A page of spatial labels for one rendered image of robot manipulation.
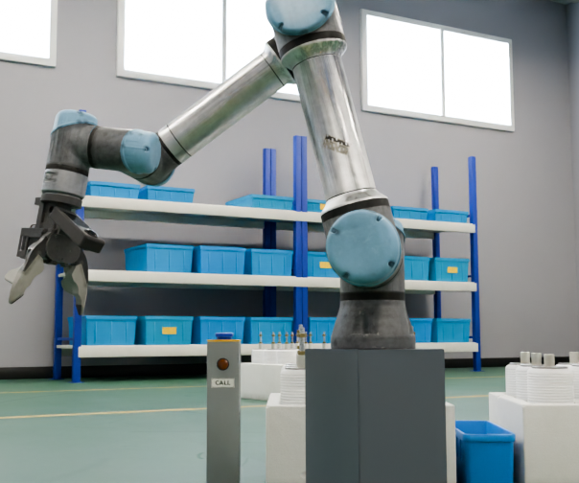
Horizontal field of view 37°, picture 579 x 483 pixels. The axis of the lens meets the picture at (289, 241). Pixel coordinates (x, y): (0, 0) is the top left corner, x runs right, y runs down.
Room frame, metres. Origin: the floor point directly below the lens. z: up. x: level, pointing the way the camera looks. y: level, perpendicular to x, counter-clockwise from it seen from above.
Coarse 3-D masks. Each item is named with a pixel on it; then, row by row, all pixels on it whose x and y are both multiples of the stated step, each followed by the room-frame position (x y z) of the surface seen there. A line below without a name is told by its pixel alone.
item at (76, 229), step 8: (56, 208) 1.49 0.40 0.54; (56, 216) 1.49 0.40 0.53; (64, 216) 1.48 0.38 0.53; (72, 216) 1.50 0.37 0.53; (64, 224) 1.47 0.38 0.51; (72, 224) 1.46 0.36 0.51; (80, 224) 1.47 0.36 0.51; (64, 232) 1.47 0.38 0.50; (72, 232) 1.45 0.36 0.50; (80, 232) 1.44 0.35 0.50; (88, 232) 1.45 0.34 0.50; (72, 240) 1.45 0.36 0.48; (80, 240) 1.44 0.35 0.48; (88, 240) 1.44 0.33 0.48; (96, 240) 1.45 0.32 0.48; (88, 248) 1.45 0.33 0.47; (96, 248) 1.46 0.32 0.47
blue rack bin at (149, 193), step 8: (144, 192) 6.46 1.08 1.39; (152, 192) 6.41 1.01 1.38; (160, 192) 6.44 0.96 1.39; (168, 192) 6.47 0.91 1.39; (176, 192) 6.50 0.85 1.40; (184, 192) 6.52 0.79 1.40; (192, 192) 6.55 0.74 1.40; (160, 200) 6.45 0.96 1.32; (168, 200) 6.47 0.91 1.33; (176, 200) 6.50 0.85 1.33; (184, 200) 6.53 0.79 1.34; (192, 200) 6.56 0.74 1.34
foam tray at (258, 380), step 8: (248, 368) 4.55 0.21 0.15; (256, 368) 4.49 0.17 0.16; (264, 368) 4.43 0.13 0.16; (272, 368) 4.37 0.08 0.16; (280, 368) 4.31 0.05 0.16; (248, 376) 4.55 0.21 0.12; (256, 376) 4.49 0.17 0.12; (264, 376) 4.43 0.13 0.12; (272, 376) 4.37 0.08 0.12; (248, 384) 4.55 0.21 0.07; (256, 384) 4.49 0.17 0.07; (264, 384) 4.43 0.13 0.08; (272, 384) 4.37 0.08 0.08; (248, 392) 4.55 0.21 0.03; (256, 392) 4.49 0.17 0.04; (264, 392) 4.43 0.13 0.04; (272, 392) 4.37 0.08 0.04; (264, 400) 4.43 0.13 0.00
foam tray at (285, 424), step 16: (272, 400) 1.98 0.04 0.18; (272, 416) 1.83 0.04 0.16; (288, 416) 1.83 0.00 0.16; (304, 416) 1.83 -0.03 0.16; (448, 416) 1.83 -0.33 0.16; (272, 432) 1.83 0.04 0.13; (288, 432) 1.83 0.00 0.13; (304, 432) 1.83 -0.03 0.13; (448, 432) 1.83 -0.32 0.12; (272, 448) 1.83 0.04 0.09; (288, 448) 1.83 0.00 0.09; (304, 448) 1.83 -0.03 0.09; (448, 448) 1.83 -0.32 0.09; (272, 464) 1.83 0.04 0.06; (288, 464) 1.83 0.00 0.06; (304, 464) 1.83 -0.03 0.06; (448, 464) 1.83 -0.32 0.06; (272, 480) 1.83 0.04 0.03; (288, 480) 1.83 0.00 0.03; (304, 480) 1.83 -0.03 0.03; (448, 480) 1.83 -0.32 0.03
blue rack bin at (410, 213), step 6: (396, 210) 7.49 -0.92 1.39; (402, 210) 7.51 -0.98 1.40; (408, 210) 7.54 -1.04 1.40; (414, 210) 7.57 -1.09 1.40; (420, 210) 7.60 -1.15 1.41; (426, 210) 7.62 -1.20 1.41; (396, 216) 7.49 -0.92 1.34; (402, 216) 7.52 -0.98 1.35; (408, 216) 7.55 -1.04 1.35; (414, 216) 7.58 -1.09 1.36; (420, 216) 7.61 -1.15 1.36; (426, 216) 7.64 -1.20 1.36
